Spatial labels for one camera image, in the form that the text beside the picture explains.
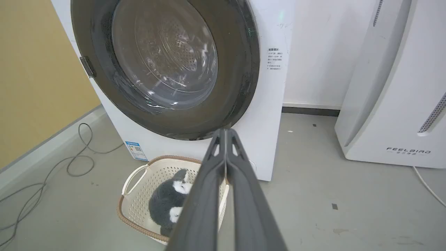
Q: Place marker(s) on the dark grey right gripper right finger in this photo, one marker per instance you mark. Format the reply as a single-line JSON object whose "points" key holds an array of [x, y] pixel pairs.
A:
{"points": [[251, 212]]}

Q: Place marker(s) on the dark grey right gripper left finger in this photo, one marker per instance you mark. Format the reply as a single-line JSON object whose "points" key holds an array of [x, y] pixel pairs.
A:
{"points": [[202, 209]]}

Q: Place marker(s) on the white front-load washing machine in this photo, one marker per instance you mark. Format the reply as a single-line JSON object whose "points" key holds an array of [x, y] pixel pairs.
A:
{"points": [[268, 115]]}

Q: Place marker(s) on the round dark glass washer door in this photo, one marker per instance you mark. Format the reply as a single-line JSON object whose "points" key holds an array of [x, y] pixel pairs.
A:
{"points": [[167, 66]]}

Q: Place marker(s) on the grey and white plush toy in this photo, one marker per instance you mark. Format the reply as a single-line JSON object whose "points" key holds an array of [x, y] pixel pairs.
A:
{"points": [[167, 202]]}

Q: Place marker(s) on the cream perforated laundry basket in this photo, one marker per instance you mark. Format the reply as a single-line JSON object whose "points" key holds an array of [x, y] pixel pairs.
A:
{"points": [[139, 202]]}

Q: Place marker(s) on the blue energy label sticker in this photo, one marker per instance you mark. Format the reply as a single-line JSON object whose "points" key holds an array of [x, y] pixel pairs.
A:
{"points": [[136, 150]]}

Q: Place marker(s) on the white Feelbird air purifier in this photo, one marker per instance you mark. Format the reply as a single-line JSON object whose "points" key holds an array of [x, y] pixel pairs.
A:
{"points": [[393, 87]]}

